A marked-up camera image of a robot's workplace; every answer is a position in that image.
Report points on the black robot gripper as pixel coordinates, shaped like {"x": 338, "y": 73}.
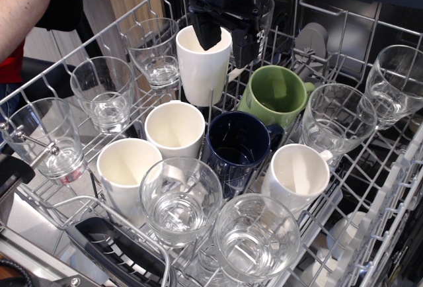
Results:
{"x": 240, "y": 16}

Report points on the tall white ceramic cup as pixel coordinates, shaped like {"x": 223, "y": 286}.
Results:
{"x": 203, "y": 72}

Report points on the person's bare forearm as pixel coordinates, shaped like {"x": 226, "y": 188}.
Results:
{"x": 18, "y": 17}

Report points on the white cup middle row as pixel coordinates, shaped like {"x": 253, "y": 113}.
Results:
{"x": 176, "y": 128}

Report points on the white cup front left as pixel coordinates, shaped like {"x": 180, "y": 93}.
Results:
{"x": 121, "y": 166}

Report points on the clear drinking glass behind gripper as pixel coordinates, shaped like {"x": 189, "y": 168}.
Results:
{"x": 265, "y": 21}

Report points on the green ceramic mug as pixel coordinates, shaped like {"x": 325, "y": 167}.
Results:
{"x": 275, "y": 95}

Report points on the clear drinking glass back left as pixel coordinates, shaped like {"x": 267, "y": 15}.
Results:
{"x": 151, "y": 45}

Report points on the dark blue ceramic mug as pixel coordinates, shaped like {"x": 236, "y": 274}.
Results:
{"x": 237, "y": 144}

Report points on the clear drinking glass left middle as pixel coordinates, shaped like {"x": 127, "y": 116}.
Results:
{"x": 104, "y": 87}

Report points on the clear drinking glass right middle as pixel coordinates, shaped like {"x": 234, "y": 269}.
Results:
{"x": 337, "y": 118}

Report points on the clear drinking glass front centre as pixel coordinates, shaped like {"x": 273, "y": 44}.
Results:
{"x": 180, "y": 198}

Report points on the clear drinking glass far right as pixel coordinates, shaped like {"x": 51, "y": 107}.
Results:
{"x": 394, "y": 84}

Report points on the clear drinking glass front right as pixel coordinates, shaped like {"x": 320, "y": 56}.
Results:
{"x": 256, "y": 238}

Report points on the clear drinking glass far left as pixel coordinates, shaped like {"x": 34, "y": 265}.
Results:
{"x": 48, "y": 121}

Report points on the grey wire dishwasher rack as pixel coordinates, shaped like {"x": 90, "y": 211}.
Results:
{"x": 338, "y": 40}

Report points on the white ceramic mug with handle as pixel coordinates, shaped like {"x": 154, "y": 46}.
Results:
{"x": 296, "y": 176}

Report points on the black rack handle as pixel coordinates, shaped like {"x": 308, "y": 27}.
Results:
{"x": 127, "y": 262}

